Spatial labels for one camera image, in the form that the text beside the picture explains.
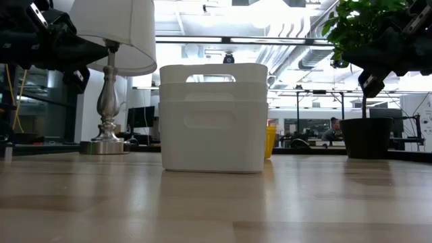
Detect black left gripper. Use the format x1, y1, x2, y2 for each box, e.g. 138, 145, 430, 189
20, 0, 109, 95

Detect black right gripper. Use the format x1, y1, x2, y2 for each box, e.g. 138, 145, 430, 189
342, 0, 432, 99

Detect yellow slotted plastic basket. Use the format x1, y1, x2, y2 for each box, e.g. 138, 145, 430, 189
265, 126, 277, 159

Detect white shade silver table lamp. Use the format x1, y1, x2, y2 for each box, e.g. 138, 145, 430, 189
69, 0, 158, 155

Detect dark grey computer monitor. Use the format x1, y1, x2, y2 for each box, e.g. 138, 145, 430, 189
369, 107, 405, 151

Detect green tree in black pot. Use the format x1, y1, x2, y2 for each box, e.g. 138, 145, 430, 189
322, 0, 416, 160

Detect person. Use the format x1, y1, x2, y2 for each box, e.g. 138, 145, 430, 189
320, 117, 343, 142

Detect black equipment stand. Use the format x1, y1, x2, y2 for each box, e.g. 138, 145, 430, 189
391, 113, 425, 146

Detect black computer monitor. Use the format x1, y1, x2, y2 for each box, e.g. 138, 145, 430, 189
126, 105, 156, 130

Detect small grey cylinder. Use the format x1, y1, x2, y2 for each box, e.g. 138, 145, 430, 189
3, 143, 14, 163

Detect black metal table frame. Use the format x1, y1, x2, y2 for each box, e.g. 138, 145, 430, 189
296, 89, 346, 111

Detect black horizontal frame bar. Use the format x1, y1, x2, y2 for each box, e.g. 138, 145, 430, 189
155, 34, 335, 47

